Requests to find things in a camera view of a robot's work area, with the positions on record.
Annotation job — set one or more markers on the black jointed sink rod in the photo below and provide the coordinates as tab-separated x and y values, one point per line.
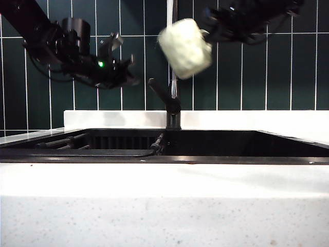
157	144

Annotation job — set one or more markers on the short black rack rod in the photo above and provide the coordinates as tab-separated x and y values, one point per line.
77	148

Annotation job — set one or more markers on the black kitchen sink basin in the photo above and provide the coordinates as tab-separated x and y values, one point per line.
231	146

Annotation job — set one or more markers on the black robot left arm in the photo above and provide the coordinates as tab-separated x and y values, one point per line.
25	15

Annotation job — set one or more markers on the pale green dimpled ceramic mug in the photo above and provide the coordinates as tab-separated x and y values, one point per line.
185	49

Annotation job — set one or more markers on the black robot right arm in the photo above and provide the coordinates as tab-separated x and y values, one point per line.
277	7

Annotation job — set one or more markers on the grey metal faucet lever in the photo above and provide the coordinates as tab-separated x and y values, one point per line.
159	91

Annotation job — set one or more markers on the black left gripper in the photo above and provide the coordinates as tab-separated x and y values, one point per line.
102	72

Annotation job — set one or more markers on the running water stream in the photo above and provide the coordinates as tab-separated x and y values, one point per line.
170	11

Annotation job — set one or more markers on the dark metal faucet column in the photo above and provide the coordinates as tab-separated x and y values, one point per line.
174	118

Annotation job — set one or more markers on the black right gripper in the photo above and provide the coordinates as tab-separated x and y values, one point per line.
236	25

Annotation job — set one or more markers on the black sink drain tray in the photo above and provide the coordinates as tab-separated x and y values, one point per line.
77	153

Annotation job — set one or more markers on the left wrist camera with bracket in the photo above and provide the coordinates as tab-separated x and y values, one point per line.
110	45

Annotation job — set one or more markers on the long black rack rod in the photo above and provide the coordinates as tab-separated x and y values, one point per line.
55	143

